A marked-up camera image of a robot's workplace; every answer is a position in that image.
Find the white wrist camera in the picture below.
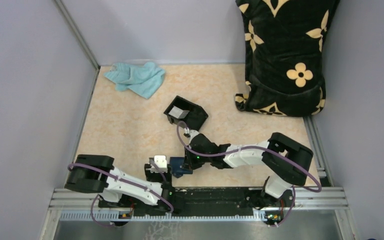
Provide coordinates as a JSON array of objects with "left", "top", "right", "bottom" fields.
[
  {"left": 149, "top": 155, "right": 168, "bottom": 172},
  {"left": 183, "top": 128, "right": 200, "bottom": 140}
]

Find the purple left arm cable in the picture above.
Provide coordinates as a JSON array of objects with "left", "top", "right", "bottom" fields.
[{"left": 67, "top": 158, "right": 175, "bottom": 229}]

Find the black floral cushion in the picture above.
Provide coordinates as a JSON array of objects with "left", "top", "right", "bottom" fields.
[{"left": 235, "top": 0, "right": 339, "bottom": 117}]

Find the grey credit card stack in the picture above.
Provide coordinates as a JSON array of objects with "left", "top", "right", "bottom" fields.
[{"left": 168, "top": 106, "right": 190, "bottom": 119}]

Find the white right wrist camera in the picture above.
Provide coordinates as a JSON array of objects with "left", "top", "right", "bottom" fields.
[{"left": 183, "top": 128, "right": 200, "bottom": 140}]

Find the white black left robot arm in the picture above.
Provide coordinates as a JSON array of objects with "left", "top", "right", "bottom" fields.
[{"left": 64, "top": 154, "right": 175, "bottom": 214}]

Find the light blue cloth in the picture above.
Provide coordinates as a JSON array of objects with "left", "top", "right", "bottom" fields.
[{"left": 103, "top": 62, "right": 166, "bottom": 99}]

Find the black plastic card box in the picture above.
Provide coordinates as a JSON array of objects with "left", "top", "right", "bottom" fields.
[{"left": 163, "top": 95, "right": 209, "bottom": 131}]

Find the blue leather card holder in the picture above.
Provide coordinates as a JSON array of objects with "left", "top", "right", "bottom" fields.
[{"left": 169, "top": 157, "right": 193, "bottom": 178}]

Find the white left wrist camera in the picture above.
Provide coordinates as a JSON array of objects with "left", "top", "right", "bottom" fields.
[{"left": 149, "top": 155, "right": 168, "bottom": 172}]

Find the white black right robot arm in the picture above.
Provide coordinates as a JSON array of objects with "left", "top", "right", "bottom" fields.
[{"left": 183, "top": 130, "right": 314, "bottom": 206}]

